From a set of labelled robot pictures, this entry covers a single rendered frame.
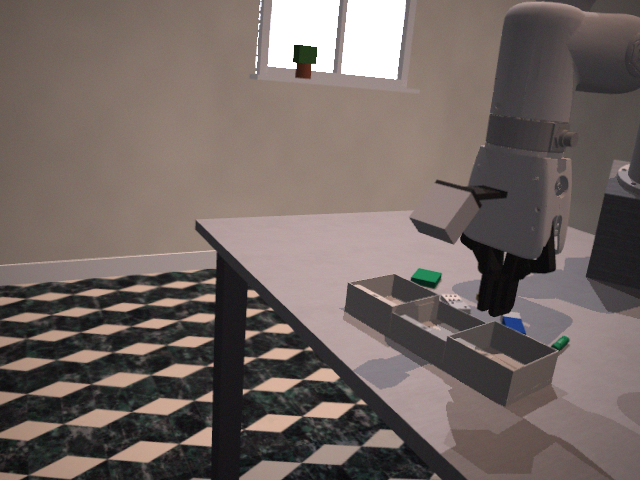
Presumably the white domino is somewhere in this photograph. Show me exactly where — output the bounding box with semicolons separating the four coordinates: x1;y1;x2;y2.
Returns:
440;294;471;314

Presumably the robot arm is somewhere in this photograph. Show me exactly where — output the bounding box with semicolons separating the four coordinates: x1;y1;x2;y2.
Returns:
409;0;640;245

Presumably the blue and white eraser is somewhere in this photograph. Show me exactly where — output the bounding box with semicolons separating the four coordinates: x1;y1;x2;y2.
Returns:
500;312;526;335

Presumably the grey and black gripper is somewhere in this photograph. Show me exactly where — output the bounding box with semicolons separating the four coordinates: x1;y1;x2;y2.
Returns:
460;142;572;317

